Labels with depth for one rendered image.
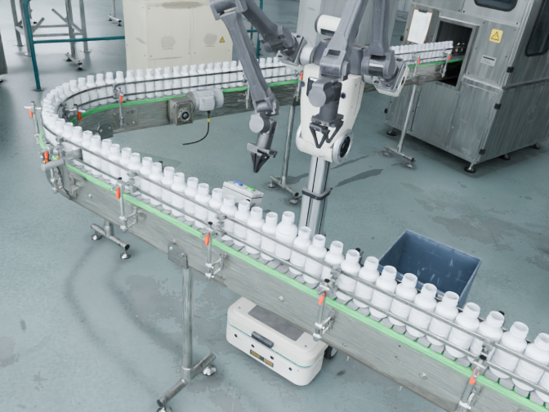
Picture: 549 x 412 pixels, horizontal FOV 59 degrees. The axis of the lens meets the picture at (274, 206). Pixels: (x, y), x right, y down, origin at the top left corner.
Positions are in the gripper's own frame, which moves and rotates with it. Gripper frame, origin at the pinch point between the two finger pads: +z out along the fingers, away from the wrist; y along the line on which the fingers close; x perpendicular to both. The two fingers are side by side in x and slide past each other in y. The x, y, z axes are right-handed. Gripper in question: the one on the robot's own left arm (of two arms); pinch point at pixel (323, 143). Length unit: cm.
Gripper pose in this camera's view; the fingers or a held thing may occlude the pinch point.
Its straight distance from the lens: 155.8
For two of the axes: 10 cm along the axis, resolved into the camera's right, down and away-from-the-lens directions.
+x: -8.1, -3.6, 4.6
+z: -0.9, 8.6, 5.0
